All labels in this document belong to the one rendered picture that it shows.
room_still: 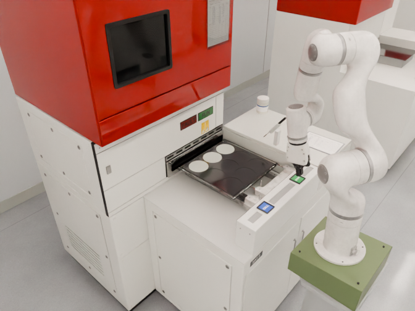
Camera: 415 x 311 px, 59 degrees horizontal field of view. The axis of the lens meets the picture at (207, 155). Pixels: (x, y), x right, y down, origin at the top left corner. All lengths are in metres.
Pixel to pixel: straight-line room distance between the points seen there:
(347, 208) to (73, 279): 1.88
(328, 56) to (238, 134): 0.98
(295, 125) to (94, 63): 0.83
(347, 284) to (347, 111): 0.60
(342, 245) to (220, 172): 0.71
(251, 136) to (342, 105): 0.87
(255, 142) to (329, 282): 0.87
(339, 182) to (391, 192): 2.26
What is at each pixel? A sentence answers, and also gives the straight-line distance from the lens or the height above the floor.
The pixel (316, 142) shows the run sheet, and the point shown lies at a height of 0.97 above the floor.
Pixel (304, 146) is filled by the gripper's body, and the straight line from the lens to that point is 1.63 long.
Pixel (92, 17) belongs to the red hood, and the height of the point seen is 1.71.
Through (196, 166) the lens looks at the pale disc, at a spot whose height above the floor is 0.90.
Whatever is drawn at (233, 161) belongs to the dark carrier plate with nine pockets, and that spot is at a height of 0.90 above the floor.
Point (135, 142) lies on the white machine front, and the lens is 1.67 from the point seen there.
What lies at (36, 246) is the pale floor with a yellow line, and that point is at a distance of 2.96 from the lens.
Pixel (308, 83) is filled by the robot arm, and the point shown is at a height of 1.46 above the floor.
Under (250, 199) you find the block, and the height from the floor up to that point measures 0.91.
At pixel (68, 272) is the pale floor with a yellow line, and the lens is 2.71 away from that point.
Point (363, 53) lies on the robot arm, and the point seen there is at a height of 1.63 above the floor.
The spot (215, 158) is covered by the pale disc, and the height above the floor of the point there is 0.90.
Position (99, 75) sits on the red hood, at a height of 1.51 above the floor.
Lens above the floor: 2.01
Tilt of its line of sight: 34 degrees down
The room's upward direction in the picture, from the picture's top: straight up
